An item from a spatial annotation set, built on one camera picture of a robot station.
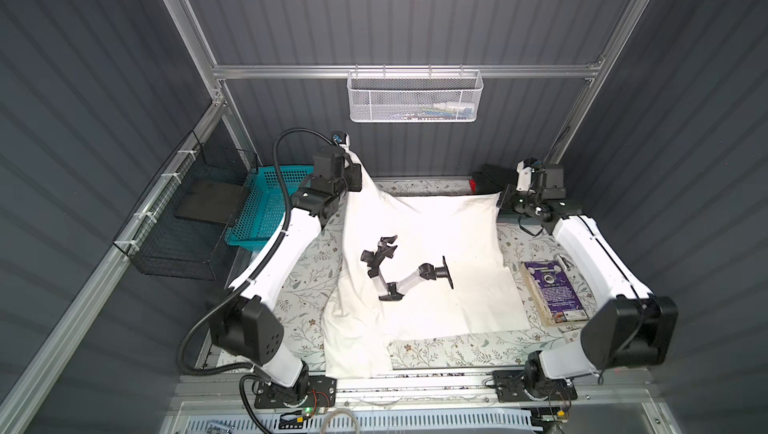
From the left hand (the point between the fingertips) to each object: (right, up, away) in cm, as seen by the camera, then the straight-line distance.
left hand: (349, 163), depth 79 cm
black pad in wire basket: (-35, -10, -2) cm, 37 cm away
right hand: (+43, -8, +4) cm, 44 cm away
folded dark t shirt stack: (+49, 0, +32) cm, 59 cm away
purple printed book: (+60, -37, +9) cm, 71 cm away
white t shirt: (+16, -31, +14) cm, 38 cm away
